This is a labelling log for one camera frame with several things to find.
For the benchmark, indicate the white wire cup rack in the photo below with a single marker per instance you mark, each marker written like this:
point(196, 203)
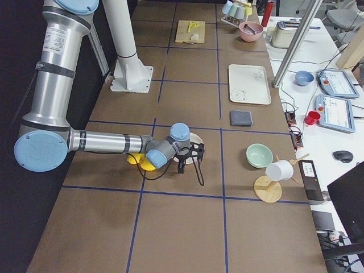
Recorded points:
point(232, 20)

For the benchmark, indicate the blue bowl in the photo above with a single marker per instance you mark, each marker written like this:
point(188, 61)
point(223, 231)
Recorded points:
point(303, 78)

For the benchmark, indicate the wooden cutting board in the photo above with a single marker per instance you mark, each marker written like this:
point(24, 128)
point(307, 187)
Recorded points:
point(183, 37)

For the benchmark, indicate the mint green cup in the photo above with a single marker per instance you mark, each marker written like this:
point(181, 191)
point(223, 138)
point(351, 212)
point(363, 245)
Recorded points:
point(233, 10)

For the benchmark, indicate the light blue cup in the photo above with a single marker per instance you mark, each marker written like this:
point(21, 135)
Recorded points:
point(227, 7)

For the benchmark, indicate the teach pendant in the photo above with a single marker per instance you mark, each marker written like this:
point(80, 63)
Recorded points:
point(335, 82)
point(336, 113)

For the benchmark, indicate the black computer mouse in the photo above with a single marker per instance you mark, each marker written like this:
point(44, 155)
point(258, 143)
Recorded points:
point(343, 156)

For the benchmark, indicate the mint green bowl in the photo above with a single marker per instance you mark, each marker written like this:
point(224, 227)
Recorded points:
point(259, 155)

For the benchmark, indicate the grey folded cloth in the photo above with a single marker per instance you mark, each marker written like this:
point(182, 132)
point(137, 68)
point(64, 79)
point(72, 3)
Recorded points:
point(240, 118)

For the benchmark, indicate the yellow lemon near avocado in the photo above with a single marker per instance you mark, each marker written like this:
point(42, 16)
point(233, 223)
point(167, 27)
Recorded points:
point(135, 158)

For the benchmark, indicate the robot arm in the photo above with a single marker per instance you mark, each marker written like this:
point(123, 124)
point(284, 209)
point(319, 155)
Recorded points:
point(45, 136)

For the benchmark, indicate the wooden mug tree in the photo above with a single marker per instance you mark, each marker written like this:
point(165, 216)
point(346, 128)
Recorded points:
point(271, 191)

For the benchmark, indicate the red thermos bottle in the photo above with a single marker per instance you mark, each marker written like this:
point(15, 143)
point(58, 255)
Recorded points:
point(267, 12)

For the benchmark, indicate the white bear tray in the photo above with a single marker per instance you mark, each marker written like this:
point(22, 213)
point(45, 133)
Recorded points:
point(248, 84)

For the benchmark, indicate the silver toaster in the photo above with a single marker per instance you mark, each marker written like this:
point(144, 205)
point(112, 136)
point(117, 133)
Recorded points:
point(284, 33)

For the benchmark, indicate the yellow lemon outer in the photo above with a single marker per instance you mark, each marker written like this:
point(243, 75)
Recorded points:
point(146, 165)

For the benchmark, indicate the grey blue cup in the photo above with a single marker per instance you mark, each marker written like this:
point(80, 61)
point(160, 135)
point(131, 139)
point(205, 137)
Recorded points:
point(240, 13)

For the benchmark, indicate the red mug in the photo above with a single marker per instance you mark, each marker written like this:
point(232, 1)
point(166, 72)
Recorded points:
point(312, 117)

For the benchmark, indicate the pink bowl with ice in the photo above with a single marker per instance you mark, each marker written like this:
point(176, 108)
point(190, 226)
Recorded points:
point(248, 37)

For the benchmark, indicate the white mug on tree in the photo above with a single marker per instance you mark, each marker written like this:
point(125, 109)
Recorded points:
point(280, 170)

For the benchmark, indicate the power strip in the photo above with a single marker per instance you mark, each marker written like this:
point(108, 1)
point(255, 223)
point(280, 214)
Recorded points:
point(294, 131)

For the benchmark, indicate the cream round plate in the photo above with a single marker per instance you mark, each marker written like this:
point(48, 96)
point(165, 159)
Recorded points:
point(195, 141)

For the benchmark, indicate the black box with label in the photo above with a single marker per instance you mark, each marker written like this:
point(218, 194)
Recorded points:
point(311, 182)

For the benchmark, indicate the yellow cup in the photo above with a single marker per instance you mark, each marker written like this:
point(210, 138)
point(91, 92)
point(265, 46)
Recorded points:
point(248, 9)

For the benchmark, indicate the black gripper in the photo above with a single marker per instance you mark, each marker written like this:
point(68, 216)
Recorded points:
point(182, 157)

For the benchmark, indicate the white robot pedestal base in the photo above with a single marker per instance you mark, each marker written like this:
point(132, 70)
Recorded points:
point(130, 74)

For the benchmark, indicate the teach pendant near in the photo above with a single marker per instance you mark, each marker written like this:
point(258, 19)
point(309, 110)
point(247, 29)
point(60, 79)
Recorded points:
point(336, 113)

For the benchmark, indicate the yellow plastic knife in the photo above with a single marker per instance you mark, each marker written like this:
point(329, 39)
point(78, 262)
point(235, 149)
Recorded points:
point(191, 25)

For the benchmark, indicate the metal scoop handle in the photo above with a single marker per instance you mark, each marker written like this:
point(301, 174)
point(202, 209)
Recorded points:
point(247, 28)

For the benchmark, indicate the aluminium frame post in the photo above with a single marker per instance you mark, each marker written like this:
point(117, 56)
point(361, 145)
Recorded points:
point(298, 38)

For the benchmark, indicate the teach pendant far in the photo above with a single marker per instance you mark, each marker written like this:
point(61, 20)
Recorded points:
point(335, 82)

